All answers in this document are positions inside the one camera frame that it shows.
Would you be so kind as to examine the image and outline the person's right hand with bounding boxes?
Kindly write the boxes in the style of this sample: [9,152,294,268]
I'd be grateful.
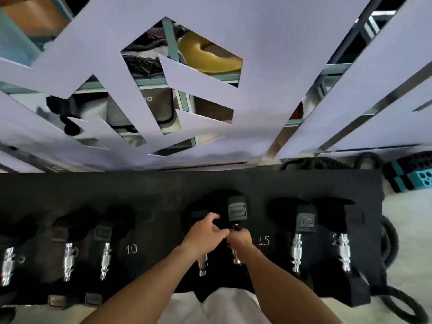
[226,228,253,255]

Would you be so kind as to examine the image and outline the person's left hand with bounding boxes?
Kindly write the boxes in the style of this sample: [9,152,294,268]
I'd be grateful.
[180,212,231,259]

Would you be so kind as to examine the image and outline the medium black hex dumbbell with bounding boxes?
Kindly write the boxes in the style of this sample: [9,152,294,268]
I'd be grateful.
[182,208,216,302]
[226,194,251,267]
[83,207,135,307]
[47,214,80,310]

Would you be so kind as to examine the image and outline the large black hex dumbbell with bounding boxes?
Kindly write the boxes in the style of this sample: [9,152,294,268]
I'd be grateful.
[268,197,319,294]
[313,197,372,308]

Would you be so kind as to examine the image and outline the black dumbbell rack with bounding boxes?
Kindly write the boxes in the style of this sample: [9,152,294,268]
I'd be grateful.
[0,169,387,324]

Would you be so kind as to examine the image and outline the small black hex dumbbell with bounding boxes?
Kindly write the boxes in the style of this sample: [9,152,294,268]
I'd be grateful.
[0,216,38,296]

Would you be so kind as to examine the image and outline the person's right forearm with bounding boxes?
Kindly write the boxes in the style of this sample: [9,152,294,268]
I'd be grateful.
[236,247,343,324]

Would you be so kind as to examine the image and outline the person's left forearm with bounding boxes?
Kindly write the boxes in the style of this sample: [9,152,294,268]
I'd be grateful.
[79,246,203,324]

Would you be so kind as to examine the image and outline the white shirt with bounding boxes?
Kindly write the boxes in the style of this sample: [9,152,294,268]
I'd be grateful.
[165,287,270,324]

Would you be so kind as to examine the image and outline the grey zip case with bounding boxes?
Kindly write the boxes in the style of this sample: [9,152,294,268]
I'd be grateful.
[108,87,175,129]

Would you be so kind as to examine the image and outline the black rounded device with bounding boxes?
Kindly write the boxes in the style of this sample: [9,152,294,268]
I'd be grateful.
[46,94,83,136]

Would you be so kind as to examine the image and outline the yellow cushion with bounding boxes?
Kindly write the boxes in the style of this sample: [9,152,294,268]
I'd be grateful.
[177,30,243,75]

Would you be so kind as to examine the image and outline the black crinkled bag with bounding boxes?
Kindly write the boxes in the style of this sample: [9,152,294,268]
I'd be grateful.
[123,54,168,78]

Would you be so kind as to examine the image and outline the teal and black step platform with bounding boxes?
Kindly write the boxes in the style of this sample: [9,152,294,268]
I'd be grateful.
[383,151,432,194]

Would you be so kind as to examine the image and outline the white cutout partition panel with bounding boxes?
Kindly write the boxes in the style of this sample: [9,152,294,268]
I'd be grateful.
[0,0,432,172]

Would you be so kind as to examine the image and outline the teal metal shelving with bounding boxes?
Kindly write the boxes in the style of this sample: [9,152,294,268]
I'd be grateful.
[0,0,399,159]

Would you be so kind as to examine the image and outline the black battle rope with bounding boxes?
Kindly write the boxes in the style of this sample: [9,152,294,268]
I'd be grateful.
[280,152,429,324]

